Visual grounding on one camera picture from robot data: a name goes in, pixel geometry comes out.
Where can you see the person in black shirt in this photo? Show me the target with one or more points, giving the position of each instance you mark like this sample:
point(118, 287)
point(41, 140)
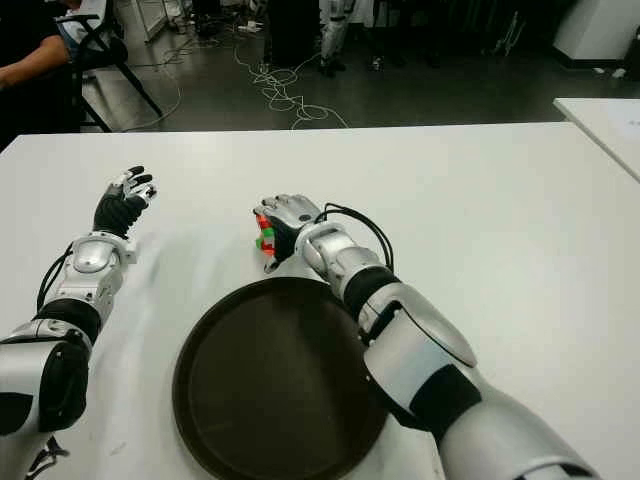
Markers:
point(20, 20)

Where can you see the white board panel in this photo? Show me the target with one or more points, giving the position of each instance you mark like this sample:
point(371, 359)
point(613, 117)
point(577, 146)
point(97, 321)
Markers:
point(157, 17)

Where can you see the black cabinet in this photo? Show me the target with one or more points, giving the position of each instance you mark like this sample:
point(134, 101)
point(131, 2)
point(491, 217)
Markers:
point(292, 30)

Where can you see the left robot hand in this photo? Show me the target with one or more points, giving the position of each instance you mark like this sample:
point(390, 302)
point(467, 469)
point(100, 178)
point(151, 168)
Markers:
point(115, 212)

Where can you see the white side table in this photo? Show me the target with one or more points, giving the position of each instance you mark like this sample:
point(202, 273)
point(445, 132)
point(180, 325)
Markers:
point(600, 130)

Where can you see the white humanoid robot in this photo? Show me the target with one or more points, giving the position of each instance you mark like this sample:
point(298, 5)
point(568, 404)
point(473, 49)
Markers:
point(330, 35)

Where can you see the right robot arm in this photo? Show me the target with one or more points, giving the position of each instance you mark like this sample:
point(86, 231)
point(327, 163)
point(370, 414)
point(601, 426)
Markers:
point(440, 380)

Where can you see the person in white shirt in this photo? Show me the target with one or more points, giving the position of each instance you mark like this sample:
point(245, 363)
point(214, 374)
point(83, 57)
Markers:
point(72, 32)

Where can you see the white cabinet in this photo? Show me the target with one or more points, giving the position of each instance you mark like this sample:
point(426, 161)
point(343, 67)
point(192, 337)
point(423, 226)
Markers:
point(595, 30)

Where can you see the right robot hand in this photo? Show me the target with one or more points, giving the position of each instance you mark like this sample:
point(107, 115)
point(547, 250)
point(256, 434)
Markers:
point(290, 220)

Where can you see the grey folding stand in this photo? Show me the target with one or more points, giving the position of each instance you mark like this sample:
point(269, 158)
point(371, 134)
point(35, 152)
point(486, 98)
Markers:
point(507, 35)

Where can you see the black office chair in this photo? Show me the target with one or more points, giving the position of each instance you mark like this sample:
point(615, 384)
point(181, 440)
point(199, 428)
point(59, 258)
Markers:
point(112, 50)

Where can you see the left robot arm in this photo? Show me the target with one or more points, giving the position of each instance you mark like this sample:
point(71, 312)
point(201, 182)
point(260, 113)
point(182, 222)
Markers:
point(25, 370)

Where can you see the dark round plate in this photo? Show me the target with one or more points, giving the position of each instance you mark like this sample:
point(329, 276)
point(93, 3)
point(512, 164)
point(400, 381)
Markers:
point(270, 380)

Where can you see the multicoloured Rubik's cube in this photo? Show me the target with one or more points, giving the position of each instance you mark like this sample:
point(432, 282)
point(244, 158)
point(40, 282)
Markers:
point(265, 235)

